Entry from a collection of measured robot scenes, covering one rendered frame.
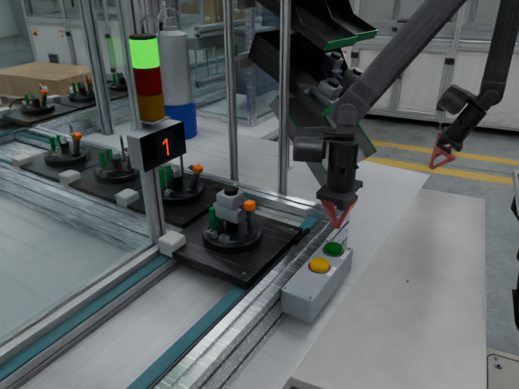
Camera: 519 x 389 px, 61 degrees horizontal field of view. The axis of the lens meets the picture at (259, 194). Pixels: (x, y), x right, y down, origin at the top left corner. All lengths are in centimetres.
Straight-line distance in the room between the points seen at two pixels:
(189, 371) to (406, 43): 68
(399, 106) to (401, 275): 401
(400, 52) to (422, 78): 409
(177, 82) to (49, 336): 125
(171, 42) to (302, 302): 127
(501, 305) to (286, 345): 181
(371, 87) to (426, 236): 57
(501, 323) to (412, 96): 305
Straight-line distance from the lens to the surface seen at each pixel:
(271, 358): 89
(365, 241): 123
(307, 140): 87
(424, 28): 88
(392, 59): 87
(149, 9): 222
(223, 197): 95
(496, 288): 270
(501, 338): 240
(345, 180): 88
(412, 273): 114
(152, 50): 86
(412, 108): 504
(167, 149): 91
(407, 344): 96
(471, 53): 490
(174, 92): 190
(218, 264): 93
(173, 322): 89
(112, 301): 93
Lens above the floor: 152
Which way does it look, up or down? 27 degrees down
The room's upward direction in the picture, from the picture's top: straight up
